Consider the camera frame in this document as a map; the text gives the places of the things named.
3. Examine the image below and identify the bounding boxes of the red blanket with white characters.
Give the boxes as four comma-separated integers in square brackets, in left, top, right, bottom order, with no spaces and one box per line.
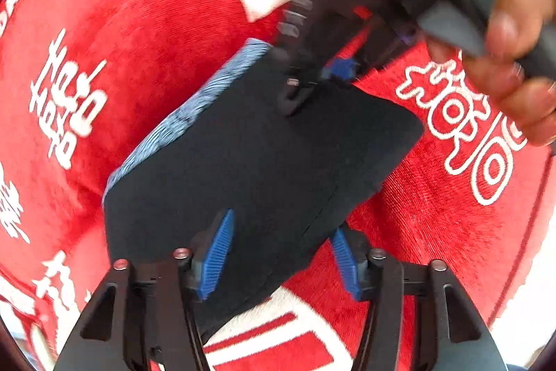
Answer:
[1,0,555,370]

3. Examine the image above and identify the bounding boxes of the black pants with blue trim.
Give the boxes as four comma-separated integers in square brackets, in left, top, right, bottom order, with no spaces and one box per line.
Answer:
[103,39,423,339]

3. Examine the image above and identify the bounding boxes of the person right hand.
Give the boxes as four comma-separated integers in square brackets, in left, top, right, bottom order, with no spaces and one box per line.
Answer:
[427,0,556,148]

